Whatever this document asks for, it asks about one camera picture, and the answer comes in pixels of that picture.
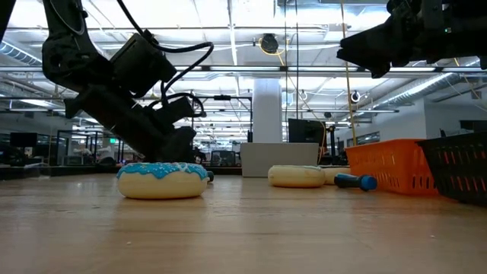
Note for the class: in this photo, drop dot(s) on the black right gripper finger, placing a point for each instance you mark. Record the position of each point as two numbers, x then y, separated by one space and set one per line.
376 64
374 40

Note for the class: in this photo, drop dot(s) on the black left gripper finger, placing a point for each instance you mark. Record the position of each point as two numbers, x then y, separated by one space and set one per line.
179 146
175 110

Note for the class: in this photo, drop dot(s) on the blue frosted toy donut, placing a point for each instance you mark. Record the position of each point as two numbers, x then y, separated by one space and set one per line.
162 186

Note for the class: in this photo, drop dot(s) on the blue marker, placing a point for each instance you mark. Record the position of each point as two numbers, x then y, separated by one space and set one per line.
354 181

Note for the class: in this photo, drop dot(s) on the mint frosted toy donut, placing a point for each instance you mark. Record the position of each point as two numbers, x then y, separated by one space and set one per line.
296 177

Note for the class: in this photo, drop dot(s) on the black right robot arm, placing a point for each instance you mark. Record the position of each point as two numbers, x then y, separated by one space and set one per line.
466 30

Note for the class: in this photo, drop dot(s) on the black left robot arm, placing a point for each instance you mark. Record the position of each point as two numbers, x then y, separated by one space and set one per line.
62 45

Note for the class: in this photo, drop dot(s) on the white building column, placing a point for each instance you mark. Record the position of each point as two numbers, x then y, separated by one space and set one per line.
267 110

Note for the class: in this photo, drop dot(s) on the black monitor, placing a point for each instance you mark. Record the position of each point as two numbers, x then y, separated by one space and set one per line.
304 131

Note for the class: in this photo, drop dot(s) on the grey plastic bin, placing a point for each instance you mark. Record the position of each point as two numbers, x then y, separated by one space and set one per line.
279 160

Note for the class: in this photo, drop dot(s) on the orange plastic basket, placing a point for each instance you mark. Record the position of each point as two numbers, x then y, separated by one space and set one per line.
388 167

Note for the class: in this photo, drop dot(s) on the black plastic basket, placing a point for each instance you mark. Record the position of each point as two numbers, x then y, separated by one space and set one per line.
456 167

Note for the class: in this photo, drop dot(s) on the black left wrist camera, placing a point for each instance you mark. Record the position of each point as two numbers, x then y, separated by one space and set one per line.
142 64

